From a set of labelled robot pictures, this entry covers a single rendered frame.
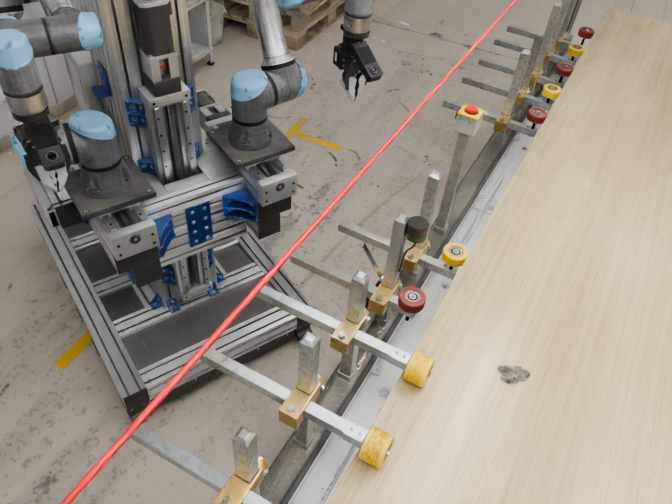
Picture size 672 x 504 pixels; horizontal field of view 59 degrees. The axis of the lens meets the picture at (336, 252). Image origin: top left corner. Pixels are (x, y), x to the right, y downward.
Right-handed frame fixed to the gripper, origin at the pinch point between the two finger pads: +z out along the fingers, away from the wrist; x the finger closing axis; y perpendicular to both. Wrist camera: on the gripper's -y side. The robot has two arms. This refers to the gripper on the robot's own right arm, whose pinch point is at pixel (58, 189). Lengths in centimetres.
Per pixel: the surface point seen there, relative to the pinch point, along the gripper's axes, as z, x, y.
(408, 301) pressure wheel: 41, -76, -45
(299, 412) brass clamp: 35, -28, -61
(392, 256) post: 32, -76, -34
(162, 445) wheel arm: 36, 2, -51
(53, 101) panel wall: 120, -40, 250
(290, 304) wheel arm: 36, -43, -31
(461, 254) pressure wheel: 41, -103, -38
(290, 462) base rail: 62, -27, -60
